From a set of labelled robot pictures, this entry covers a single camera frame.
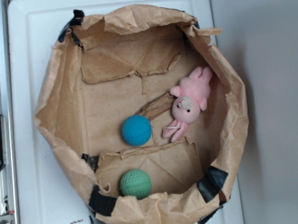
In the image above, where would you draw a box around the green ball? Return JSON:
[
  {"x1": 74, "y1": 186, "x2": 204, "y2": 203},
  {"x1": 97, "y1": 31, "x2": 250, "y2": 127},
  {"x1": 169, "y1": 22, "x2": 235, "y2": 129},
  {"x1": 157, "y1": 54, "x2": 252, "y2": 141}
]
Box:
[{"x1": 119, "y1": 169, "x2": 152, "y2": 200}]

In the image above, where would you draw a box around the blue ball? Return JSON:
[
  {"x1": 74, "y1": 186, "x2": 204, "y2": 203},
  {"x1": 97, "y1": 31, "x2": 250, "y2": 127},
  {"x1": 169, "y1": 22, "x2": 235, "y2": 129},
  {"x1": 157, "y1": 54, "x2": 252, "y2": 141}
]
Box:
[{"x1": 121, "y1": 115, "x2": 152, "y2": 146}]

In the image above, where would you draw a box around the pink plush bunny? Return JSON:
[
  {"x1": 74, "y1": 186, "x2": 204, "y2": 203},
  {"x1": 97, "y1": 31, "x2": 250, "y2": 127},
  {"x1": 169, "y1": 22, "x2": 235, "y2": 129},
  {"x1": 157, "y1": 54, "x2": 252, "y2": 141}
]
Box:
[{"x1": 162, "y1": 66, "x2": 213, "y2": 143}]

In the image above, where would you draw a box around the brown paper bag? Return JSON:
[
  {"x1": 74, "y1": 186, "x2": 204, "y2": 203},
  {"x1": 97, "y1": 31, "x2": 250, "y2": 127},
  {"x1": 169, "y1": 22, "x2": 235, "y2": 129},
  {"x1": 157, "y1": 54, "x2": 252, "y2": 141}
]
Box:
[{"x1": 34, "y1": 5, "x2": 249, "y2": 224}]

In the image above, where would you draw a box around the white plastic tray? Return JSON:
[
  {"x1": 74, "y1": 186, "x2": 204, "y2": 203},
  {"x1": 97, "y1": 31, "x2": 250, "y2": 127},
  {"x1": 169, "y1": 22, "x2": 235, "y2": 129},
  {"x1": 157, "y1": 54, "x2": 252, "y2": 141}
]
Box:
[{"x1": 6, "y1": 0, "x2": 246, "y2": 224}]

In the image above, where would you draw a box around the metal rail frame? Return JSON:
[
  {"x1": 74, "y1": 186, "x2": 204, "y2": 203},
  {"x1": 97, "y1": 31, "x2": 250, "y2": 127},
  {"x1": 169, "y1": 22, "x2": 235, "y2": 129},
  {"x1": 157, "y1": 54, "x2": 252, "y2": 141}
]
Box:
[{"x1": 0, "y1": 0, "x2": 20, "y2": 224}]

